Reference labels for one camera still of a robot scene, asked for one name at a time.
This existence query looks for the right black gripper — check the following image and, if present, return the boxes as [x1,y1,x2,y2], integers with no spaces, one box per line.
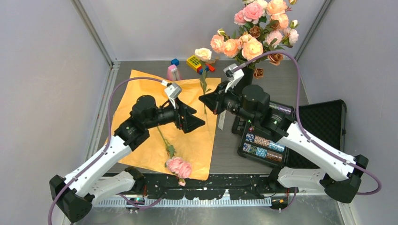
[199,80,257,124]

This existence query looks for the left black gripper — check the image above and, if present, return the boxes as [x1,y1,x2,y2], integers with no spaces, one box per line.
[145,96,204,132]

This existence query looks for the cream printed ribbon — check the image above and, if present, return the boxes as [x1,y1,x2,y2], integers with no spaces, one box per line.
[217,111,226,130]

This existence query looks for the orange yellow wrapping paper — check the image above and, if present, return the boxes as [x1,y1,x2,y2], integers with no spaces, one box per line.
[110,78,217,180]

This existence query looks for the single cream rose stem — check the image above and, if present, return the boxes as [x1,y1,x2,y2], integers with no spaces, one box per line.
[194,48,212,95]

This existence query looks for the orange flower bouquet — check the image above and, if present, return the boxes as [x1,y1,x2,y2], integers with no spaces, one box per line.
[156,127,192,187]

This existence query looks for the peach peony flower stem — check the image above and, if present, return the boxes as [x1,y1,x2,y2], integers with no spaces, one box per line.
[210,29,242,58]

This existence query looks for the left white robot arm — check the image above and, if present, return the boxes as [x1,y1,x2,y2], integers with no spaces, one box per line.
[47,81,205,224]

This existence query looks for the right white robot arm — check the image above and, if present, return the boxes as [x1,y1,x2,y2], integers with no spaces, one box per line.
[199,64,368,203]

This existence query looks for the black vase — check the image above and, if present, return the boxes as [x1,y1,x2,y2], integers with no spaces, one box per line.
[234,67,254,94]

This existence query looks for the pink flowers in vase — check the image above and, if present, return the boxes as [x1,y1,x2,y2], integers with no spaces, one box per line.
[229,0,299,63]

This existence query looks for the red blue toy blocks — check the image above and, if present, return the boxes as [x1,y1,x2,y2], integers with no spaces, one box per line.
[197,63,215,75]

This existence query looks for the wooden toy pieces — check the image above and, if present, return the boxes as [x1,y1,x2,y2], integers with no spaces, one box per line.
[207,56,220,65]

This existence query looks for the yellow toy block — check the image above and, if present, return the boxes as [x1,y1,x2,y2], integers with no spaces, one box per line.
[186,55,202,72]

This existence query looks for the pink metronome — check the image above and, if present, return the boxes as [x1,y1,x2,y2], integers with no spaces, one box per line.
[167,64,182,81]

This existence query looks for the blue toy block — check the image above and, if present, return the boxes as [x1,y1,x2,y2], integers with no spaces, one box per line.
[170,58,180,66]

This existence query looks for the black poker chip case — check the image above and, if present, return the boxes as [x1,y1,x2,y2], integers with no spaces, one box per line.
[231,99,348,175]

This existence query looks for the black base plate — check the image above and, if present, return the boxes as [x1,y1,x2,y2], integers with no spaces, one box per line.
[122,173,294,200]

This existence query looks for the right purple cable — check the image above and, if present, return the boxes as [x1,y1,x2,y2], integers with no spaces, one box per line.
[231,50,383,213]

